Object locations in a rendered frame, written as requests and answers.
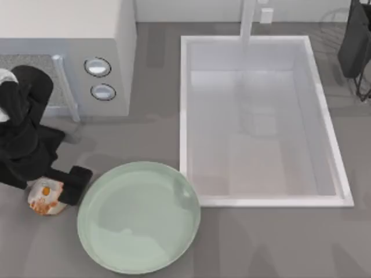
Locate white and orange box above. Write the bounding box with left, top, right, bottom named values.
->
left=28, top=177, right=65, bottom=217

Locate pale green round plate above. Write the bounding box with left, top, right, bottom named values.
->
left=77, top=162, right=202, bottom=276

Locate microwave door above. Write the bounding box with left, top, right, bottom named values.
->
left=0, top=53, right=79, bottom=117

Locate small microwave knob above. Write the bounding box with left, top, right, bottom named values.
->
left=90, top=83, right=117, bottom=102

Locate large microwave knob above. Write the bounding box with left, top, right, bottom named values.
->
left=83, top=56, right=112, bottom=78

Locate pale microwave oven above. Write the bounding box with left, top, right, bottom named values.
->
left=0, top=0, right=137, bottom=123

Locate white sink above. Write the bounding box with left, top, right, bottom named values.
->
left=179, top=35, right=355, bottom=209

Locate tall white tap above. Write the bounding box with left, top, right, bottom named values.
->
left=239, top=0, right=259, bottom=49

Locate small white box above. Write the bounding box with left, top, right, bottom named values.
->
left=260, top=8, right=274, bottom=25

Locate metal microwave door handle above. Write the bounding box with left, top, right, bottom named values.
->
left=52, top=54, right=82, bottom=123

